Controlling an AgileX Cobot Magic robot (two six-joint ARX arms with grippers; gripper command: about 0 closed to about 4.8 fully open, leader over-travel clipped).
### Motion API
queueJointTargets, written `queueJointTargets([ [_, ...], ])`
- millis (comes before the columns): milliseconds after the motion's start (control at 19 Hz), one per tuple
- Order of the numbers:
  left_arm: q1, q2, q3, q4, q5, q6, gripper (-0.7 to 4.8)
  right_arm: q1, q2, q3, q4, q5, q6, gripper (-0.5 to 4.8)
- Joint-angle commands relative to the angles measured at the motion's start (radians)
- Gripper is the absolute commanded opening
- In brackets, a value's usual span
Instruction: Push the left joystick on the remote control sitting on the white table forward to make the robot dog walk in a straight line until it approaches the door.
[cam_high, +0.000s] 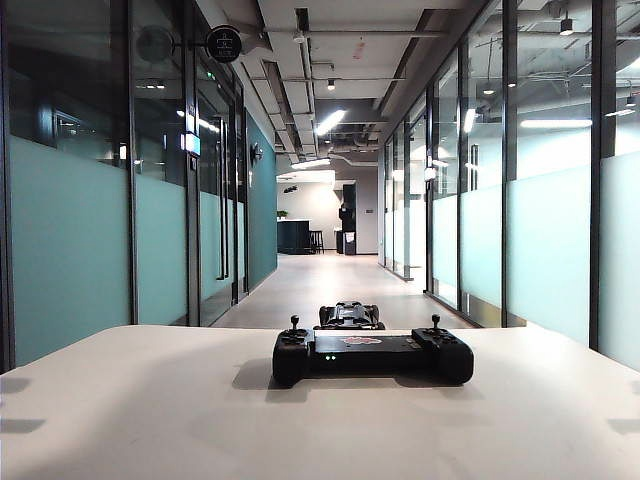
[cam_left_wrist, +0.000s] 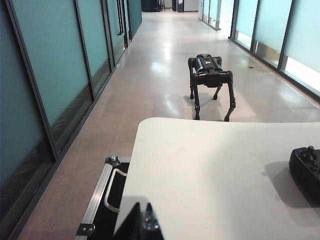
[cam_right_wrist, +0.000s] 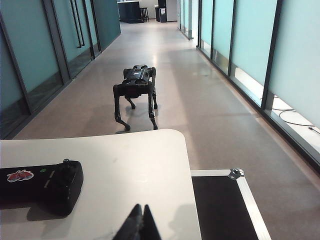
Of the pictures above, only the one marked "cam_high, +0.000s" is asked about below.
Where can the black wall-mounted ornament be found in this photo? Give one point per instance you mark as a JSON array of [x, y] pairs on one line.
[[256, 154]]

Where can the small green plant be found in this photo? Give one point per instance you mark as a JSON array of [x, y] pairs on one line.
[[282, 215]]

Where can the white linear office light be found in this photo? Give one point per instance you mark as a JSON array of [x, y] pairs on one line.
[[555, 123]]

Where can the dark bar counter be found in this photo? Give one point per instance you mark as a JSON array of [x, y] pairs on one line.
[[294, 237]]

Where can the black remote control with joysticks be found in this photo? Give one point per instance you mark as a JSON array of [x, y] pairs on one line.
[[370, 352]]

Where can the glowing white wall lamp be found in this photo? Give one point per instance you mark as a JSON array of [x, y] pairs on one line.
[[430, 174]]

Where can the black pendant spotlight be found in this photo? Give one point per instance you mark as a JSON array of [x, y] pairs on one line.
[[566, 26]]

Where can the black quadruped robot dog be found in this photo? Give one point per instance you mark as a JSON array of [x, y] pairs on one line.
[[350, 315]]

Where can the round black hanging sign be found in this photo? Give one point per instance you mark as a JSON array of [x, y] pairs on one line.
[[224, 44]]

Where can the long linear ceiling light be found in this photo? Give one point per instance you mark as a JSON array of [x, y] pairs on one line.
[[330, 122]]

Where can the dark bar stools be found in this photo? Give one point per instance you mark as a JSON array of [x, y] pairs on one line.
[[316, 241]]

